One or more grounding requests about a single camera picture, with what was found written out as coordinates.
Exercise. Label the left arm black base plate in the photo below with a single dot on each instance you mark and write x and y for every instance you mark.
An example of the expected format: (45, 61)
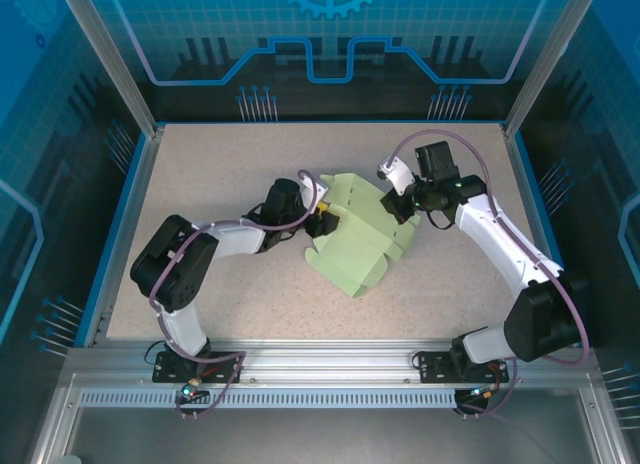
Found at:
(167, 371)

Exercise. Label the aluminium side rail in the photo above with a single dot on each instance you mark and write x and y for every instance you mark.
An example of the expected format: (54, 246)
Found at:
(139, 194)
(524, 194)

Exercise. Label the right aluminium side rail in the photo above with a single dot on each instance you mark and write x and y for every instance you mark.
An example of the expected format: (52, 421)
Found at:
(524, 194)

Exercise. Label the aluminium lower frame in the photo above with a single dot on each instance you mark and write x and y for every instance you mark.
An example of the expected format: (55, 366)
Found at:
(52, 424)

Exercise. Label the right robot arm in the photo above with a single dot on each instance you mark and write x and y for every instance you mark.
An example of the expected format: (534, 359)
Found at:
(500, 244)

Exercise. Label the left aluminium frame post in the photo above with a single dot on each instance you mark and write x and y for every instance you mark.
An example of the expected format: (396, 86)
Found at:
(114, 59)

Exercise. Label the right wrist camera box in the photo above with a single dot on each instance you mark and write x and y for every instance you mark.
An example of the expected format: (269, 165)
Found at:
(400, 176)

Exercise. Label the aluminium frame post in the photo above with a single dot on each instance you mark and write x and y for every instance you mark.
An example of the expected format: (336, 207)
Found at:
(114, 59)
(547, 59)

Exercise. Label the right aluminium frame post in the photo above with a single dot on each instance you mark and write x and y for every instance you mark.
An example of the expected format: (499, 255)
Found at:
(547, 59)

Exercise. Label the left aluminium side rail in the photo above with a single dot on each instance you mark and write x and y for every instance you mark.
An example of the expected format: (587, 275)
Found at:
(139, 194)

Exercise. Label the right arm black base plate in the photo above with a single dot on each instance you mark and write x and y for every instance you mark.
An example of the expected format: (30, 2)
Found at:
(430, 366)

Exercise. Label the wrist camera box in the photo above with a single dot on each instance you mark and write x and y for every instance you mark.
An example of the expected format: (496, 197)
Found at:
(322, 186)
(400, 176)

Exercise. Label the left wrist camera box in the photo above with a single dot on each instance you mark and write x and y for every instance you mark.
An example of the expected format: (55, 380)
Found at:
(322, 186)

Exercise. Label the green paper box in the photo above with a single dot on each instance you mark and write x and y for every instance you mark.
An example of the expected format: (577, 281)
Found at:
(350, 254)

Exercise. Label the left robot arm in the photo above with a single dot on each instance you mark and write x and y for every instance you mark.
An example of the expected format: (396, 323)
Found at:
(175, 264)

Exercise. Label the aluminium mounting rail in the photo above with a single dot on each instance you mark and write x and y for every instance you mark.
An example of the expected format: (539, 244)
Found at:
(325, 359)

